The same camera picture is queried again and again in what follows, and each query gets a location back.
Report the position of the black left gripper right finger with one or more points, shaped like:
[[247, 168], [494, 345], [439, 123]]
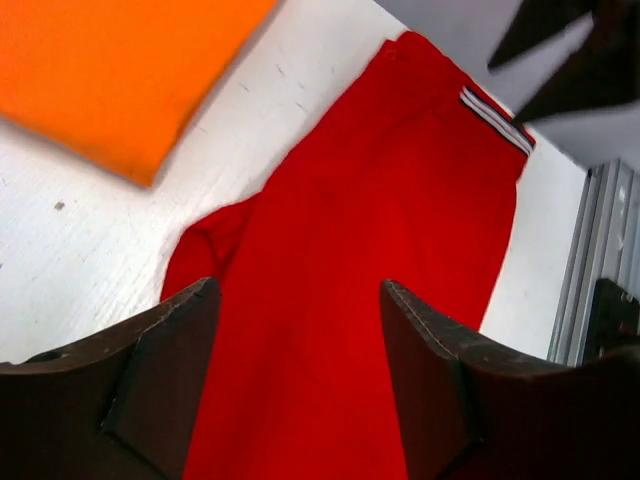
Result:
[[469, 407]]

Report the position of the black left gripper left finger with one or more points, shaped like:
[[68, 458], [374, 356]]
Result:
[[119, 404]]

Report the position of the red trousers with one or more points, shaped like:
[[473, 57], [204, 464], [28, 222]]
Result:
[[410, 175]]

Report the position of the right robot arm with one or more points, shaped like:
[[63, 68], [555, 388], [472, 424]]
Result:
[[602, 73]]

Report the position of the folded orange trousers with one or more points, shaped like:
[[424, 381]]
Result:
[[117, 81]]

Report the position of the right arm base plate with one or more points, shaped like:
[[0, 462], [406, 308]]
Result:
[[614, 320]]

